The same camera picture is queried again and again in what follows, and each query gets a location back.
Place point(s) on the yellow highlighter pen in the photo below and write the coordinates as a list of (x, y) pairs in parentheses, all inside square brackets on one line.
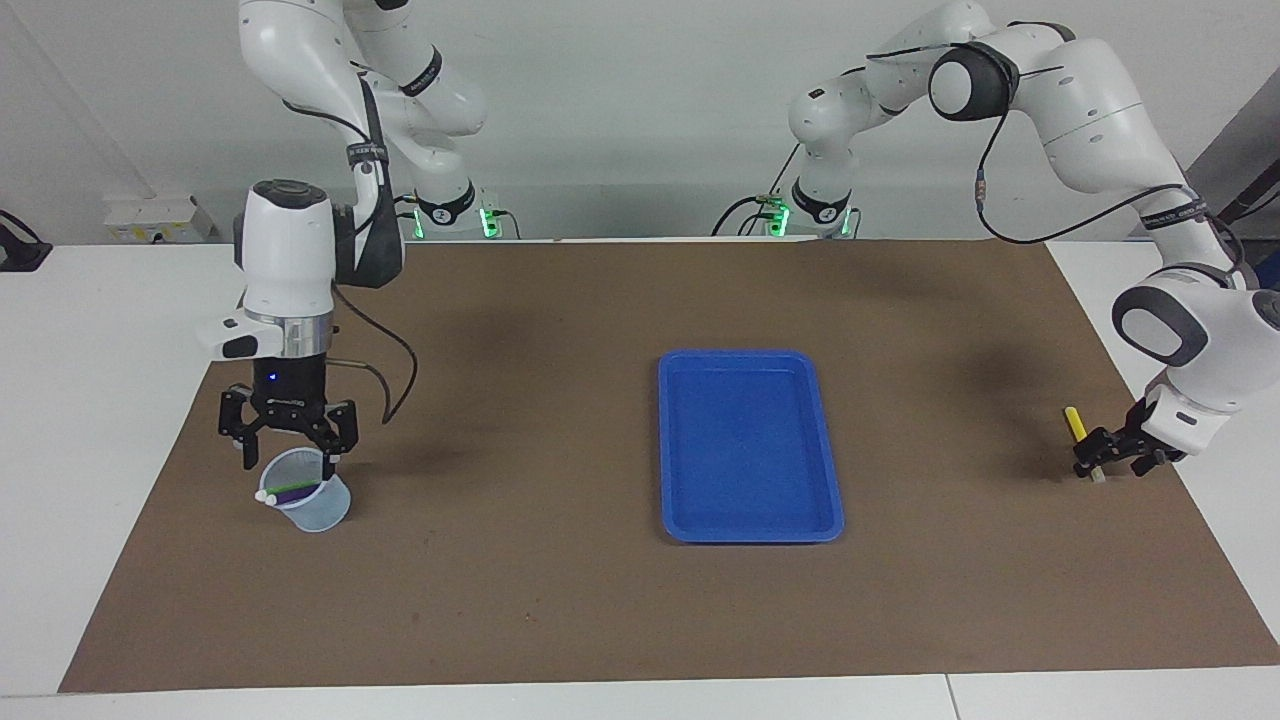
[(1076, 425)]

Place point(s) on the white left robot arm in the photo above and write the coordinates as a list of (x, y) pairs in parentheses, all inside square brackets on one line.
[(1080, 120)]

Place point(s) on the brown paper table mat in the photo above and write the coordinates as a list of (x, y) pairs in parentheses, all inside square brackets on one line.
[(500, 600)]

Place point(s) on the translucent plastic cup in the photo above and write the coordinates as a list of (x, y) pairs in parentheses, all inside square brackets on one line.
[(322, 515)]

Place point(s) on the blue plastic tray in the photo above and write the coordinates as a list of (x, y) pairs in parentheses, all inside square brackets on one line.
[(750, 450)]

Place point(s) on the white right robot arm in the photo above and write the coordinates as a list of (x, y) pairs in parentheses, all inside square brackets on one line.
[(300, 220)]

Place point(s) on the green highlighter pen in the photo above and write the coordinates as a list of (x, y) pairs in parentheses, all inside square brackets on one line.
[(295, 485)]

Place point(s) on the black stand leg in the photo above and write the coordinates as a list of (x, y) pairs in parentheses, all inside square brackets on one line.
[(1250, 205)]

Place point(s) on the purple highlighter pen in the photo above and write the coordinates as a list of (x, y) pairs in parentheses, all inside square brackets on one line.
[(290, 492)]

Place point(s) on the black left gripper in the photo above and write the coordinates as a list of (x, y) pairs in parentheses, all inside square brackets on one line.
[(1130, 442)]

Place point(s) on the black table clamp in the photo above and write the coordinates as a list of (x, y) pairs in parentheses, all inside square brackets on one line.
[(20, 255)]

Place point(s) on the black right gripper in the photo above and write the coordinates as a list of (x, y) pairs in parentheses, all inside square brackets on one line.
[(290, 395)]

